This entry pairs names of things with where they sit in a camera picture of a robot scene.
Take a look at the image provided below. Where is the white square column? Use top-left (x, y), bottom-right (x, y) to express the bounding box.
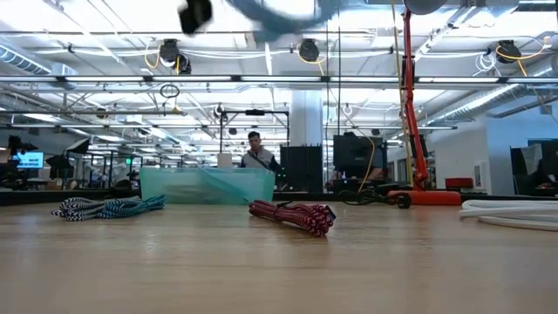
top-left (289, 89), bottom-right (324, 147)

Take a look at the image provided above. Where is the red box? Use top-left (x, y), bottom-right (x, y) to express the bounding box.
top-left (445, 177), bottom-right (474, 190)

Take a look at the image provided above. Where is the light blue USB cable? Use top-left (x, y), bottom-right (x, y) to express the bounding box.
top-left (224, 0), bottom-right (344, 35)

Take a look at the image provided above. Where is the black cable reel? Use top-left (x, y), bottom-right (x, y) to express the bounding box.
top-left (297, 38), bottom-right (322, 62)
top-left (158, 38), bottom-right (193, 76)
top-left (495, 39), bottom-right (523, 65)

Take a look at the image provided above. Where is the teal plastic bin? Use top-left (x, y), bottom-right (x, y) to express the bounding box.
top-left (139, 167), bottom-right (276, 206)

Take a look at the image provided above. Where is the black aluminium table frame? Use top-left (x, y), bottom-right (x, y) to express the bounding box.
top-left (0, 188), bottom-right (558, 207)

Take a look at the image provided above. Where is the blue screen monitor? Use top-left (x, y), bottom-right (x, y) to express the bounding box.
top-left (11, 150), bottom-right (45, 170)

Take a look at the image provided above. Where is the black cabinet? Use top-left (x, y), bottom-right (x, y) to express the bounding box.
top-left (279, 144), bottom-right (324, 195)

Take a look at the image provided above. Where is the pink black braided USB cable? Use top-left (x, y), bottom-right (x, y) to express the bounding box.
top-left (248, 199), bottom-right (337, 239)

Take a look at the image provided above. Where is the black white braided USB cable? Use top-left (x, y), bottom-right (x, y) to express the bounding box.
top-left (51, 196), bottom-right (115, 222)

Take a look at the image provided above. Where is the dark monitor screen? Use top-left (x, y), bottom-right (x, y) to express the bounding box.
top-left (332, 132), bottom-right (388, 169)

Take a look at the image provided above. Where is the black gantry rig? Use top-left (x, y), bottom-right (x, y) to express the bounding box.
top-left (219, 108), bottom-right (291, 170)

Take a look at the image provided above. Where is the red desk lamp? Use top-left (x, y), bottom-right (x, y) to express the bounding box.
top-left (386, 0), bottom-right (463, 207)

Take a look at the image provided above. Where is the teal braided USB cable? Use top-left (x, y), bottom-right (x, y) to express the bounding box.
top-left (98, 194), bottom-right (167, 219)

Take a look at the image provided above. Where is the black lamp power cord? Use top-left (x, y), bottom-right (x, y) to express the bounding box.
top-left (338, 188), bottom-right (413, 210)

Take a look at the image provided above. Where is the grey hanging cloth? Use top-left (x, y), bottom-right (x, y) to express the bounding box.
top-left (520, 143), bottom-right (545, 176)

